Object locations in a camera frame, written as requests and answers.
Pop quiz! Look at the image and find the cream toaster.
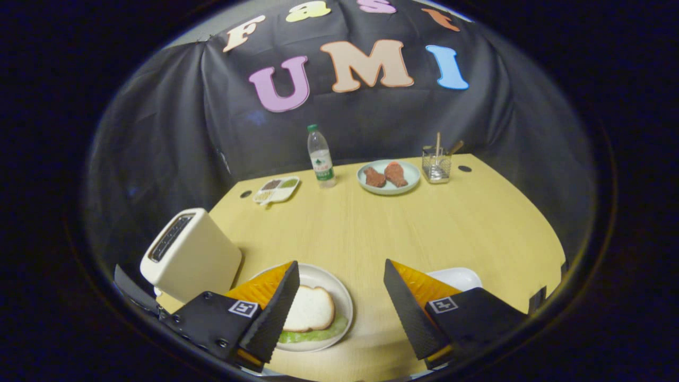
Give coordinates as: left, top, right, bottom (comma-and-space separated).
140, 207, 242, 304

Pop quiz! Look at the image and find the clear utensil holder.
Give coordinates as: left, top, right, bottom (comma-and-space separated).
422, 145, 452, 185

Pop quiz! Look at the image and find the black backdrop cloth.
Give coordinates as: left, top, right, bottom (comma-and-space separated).
88, 0, 595, 276

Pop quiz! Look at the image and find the green lettuce leaf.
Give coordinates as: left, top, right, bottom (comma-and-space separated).
278, 316, 349, 344

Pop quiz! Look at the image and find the clear plastic water bottle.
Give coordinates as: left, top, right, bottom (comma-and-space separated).
307, 124, 337, 188

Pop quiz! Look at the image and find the large cream round plate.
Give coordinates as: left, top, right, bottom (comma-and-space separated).
249, 263, 354, 353

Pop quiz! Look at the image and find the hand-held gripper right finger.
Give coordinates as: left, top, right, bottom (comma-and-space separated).
383, 258, 528, 370

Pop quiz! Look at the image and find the white divided condiment dish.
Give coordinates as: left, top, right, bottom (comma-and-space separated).
253, 176, 300, 206

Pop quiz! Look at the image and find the white square plate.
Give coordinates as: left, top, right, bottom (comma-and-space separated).
427, 267, 483, 292

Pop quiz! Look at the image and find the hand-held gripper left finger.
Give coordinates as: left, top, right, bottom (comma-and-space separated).
159, 260, 300, 372

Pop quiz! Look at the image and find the pale blue round plate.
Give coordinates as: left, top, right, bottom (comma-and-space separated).
356, 159, 421, 196

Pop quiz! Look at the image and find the white bread slice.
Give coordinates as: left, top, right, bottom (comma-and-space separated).
283, 285, 336, 333

